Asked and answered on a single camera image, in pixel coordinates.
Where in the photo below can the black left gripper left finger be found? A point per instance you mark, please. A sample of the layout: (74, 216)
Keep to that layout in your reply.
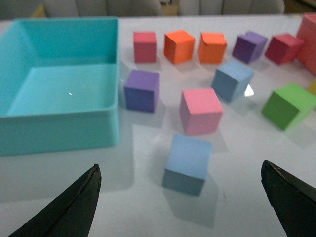
(71, 213)

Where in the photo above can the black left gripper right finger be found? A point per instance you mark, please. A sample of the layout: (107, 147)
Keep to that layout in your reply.
(293, 200)

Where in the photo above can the light blue foam cube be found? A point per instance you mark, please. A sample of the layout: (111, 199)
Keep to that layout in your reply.
(187, 166)
(231, 80)

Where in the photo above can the green foam cube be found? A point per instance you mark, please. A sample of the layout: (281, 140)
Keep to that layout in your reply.
(288, 106)

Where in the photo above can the yellow foam cube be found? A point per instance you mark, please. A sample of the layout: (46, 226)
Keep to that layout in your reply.
(312, 88)

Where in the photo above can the pink foam cube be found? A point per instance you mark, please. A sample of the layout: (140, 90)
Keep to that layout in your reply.
(200, 111)

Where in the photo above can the teal plastic bin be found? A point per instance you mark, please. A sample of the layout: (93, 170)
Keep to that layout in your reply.
(59, 85)

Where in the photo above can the left purple foam cube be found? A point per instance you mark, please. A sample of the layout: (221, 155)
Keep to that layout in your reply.
(142, 90)

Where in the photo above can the dark red foam cube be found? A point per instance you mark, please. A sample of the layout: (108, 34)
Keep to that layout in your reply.
(283, 48)

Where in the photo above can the pink plastic bin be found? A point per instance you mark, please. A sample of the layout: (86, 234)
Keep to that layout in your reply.
(307, 33)

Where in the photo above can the notched purple foam cube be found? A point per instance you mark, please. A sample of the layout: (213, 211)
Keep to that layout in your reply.
(249, 47)

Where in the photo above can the right orange foam cube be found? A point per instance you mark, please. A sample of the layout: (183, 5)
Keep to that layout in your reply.
(212, 48)

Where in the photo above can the orange foam cube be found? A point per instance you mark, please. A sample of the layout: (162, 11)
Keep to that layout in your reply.
(212, 48)
(178, 46)

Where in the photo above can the pinkish red foam cube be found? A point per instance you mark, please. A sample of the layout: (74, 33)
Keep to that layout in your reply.
(145, 47)

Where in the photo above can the left orange foam cube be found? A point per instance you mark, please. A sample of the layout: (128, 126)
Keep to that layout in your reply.
(178, 46)

